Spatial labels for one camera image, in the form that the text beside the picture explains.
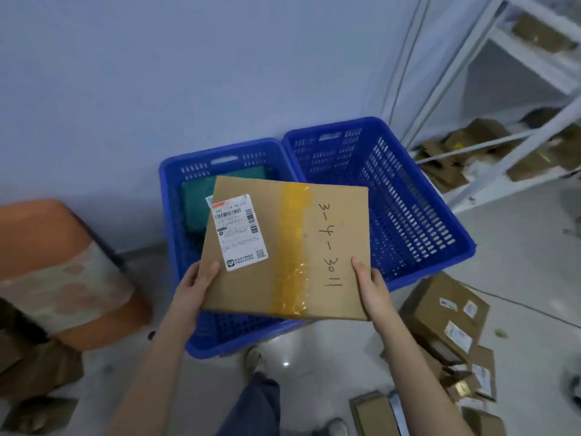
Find person's left hand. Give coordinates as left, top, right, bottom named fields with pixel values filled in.
left=174, top=260, right=221, bottom=328

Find person's right hand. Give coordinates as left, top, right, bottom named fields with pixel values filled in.
left=352, top=257, right=396, bottom=335

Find blue plastic crate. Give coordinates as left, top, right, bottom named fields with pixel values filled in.
left=282, top=116, right=476, bottom=292
left=159, top=138, right=318, bottom=359

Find large cardboard box three labels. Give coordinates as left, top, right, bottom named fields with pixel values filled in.
left=398, top=272, right=491, bottom=364

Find box with yellow tape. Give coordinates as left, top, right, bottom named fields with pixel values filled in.
left=200, top=176, right=374, bottom=322

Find green poly mailer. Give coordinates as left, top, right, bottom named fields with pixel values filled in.
left=180, top=165, right=273, bottom=236

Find small brown box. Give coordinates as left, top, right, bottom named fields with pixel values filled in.
left=348, top=390, right=400, bottom=436

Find pile of small parcels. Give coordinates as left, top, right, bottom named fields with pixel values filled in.
left=381, top=345, right=507, bottom=436

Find person's right forearm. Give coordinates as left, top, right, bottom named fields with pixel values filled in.
left=374, top=320, right=468, bottom=436

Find person's left forearm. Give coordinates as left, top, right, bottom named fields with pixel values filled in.
left=104, top=312, right=203, bottom=436

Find person's left grey shoe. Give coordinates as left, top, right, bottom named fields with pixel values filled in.
left=245, top=347, right=266, bottom=375

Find person's left leg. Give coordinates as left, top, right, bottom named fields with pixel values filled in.
left=215, top=372, right=282, bottom=436

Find heap of torn brown cartons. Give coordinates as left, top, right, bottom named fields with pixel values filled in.
left=415, top=13, right=581, bottom=194

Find white metal shelf rack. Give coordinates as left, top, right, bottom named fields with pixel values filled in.
left=399, top=0, right=581, bottom=214

